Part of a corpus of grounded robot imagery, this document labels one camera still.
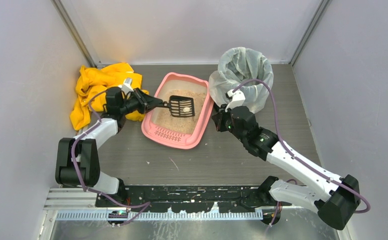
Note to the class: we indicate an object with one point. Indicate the aluminium rail frame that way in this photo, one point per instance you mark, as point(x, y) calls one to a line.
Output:
point(73, 214)

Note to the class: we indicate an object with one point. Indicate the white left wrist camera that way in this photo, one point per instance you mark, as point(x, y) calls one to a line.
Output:
point(126, 86)

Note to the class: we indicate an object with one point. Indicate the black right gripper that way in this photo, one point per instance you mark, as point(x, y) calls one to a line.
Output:
point(219, 117)

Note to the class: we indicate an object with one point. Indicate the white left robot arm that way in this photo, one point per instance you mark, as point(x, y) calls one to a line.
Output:
point(78, 162)

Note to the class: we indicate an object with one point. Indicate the white plastic bin liner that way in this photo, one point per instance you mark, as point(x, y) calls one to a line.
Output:
point(236, 66)

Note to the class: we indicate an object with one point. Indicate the black trash bin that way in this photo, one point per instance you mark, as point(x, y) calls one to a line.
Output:
point(219, 108)

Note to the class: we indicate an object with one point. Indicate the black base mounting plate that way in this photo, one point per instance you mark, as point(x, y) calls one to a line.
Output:
point(195, 199)

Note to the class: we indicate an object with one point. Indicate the black litter scoop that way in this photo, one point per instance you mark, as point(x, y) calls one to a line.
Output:
point(176, 103)

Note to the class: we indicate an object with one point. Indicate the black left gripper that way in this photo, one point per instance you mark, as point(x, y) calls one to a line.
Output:
point(139, 101)

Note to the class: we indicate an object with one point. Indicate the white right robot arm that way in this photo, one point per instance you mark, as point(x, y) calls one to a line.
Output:
point(332, 197)

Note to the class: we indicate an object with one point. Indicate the pink litter box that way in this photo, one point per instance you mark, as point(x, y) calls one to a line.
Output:
point(173, 139)

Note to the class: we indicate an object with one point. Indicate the beige cat litter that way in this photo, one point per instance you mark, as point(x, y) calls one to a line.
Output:
point(184, 125)

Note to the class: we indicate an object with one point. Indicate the yellow cloth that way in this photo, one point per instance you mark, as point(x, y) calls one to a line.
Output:
point(91, 86)

